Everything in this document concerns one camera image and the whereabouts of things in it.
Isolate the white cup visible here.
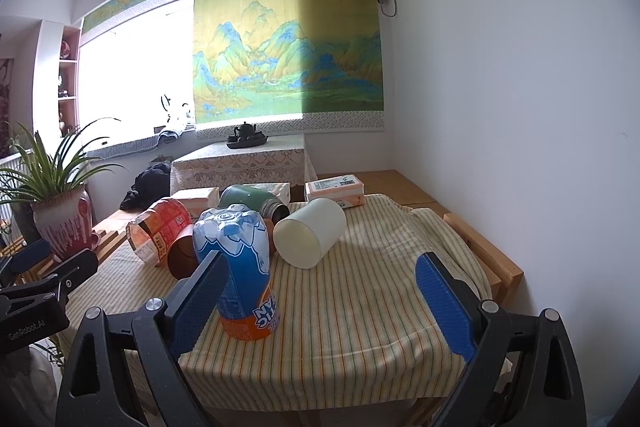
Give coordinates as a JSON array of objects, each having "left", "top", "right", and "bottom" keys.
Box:
[{"left": 272, "top": 198, "right": 347, "bottom": 269}]

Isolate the black bag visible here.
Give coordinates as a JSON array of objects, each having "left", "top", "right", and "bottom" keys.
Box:
[{"left": 119, "top": 163, "right": 173, "bottom": 211}]

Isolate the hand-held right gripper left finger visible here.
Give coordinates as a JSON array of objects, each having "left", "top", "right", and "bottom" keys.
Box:
[{"left": 55, "top": 251, "right": 231, "bottom": 427}]

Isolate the green landscape roller blind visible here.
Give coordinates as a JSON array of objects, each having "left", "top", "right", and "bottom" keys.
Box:
[{"left": 191, "top": 0, "right": 386, "bottom": 142}]

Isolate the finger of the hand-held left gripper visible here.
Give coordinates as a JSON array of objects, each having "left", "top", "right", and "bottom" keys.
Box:
[
  {"left": 0, "top": 249, "right": 99, "bottom": 308},
  {"left": 0, "top": 238, "right": 52, "bottom": 283}
]

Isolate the dark tea tray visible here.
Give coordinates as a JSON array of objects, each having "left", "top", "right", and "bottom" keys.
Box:
[{"left": 226, "top": 133, "right": 271, "bottom": 150}]

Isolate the lace-covered small table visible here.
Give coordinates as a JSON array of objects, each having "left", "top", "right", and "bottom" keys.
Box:
[{"left": 170, "top": 139, "right": 317, "bottom": 198}]

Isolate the orange and red printed cup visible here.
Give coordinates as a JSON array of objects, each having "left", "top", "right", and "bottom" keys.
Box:
[{"left": 126, "top": 198, "right": 195, "bottom": 267}]

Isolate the brown cup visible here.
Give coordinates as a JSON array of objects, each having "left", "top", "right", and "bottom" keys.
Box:
[{"left": 167, "top": 232, "right": 206, "bottom": 280}]

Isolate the potted plant in pink pot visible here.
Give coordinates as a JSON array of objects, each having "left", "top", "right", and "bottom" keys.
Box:
[{"left": 0, "top": 117, "right": 125, "bottom": 262}]

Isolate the striped yellow tablecloth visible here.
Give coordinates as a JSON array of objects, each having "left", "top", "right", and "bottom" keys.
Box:
[{"left": 60, "top": 193, "right": 491, "bottom": 413}]

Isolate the orange and white packet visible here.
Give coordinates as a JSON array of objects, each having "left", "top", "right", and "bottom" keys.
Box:
[{"left": 305, "top": 174, "right": 366, "bottom": 208}]

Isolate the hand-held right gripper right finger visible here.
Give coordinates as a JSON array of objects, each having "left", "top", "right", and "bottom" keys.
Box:
[{"left": 415, "top": 251, "right": 587, "bottom": 427}]

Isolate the blue orange soda bottle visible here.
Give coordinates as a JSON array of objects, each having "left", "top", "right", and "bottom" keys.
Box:
[{"left": 192, "top": 203, "right": 282, "bottom": 342}]

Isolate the white jug with black handle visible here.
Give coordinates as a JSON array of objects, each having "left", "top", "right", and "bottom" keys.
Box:
[{"left": 160, "top": 93, "right": 193, "bottom": 130}]

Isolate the white wall shelf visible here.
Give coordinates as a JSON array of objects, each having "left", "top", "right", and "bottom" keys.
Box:
[{"left": 32, "top": 19, "right": 83, "bottom": 140}]

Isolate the green thermos flask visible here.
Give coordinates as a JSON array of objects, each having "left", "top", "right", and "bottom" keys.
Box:
[{"left": 219, "top": 184, "right": 291, "bottom": 224}]

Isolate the wooden table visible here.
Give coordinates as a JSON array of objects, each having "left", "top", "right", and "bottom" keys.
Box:
[{"left": 92, "top": 169, "right": 524, "bottom": 427}]

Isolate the pink white tissue pack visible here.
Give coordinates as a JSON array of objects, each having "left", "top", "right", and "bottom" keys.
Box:
[{"left": 171, "top": 187, "right": 221, "bottom": 214}]

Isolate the white container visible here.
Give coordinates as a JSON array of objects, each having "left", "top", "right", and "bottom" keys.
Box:
[{"left": 27, "top": 342, "right": 66, "bottom": 427}]

